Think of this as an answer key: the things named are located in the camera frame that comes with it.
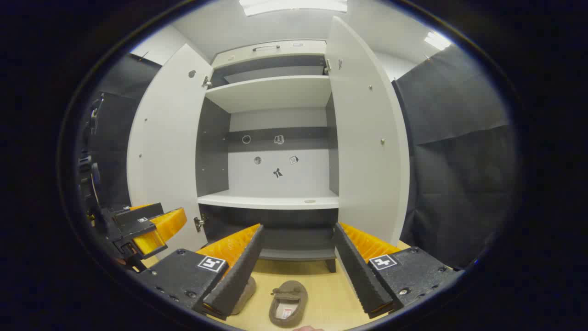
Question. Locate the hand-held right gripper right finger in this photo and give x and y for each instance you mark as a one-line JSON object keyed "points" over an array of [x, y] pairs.
{"points": [[360, 276]]}

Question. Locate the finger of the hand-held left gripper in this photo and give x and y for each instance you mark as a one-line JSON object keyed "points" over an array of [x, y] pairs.
{"points": [[135, 218], [167, 225]]}

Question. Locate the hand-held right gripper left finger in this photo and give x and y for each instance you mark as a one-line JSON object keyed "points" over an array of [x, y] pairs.
{"points": [[241, 271]]}

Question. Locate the brown fuzzy shoe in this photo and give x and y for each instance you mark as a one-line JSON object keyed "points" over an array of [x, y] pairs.
{"points": [[245, 294], [288, 301]]}

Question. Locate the metal door hinge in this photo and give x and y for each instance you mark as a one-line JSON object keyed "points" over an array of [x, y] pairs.
{"points": [[327, 66], [206, 82], [199, 223]]}

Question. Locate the small ceiling light panel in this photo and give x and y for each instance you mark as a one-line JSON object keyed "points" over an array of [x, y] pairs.
{"points": [[437, 40]]}

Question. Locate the long ceiling light panel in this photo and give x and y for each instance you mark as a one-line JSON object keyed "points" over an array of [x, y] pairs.
{"points": [[294, 5]]}

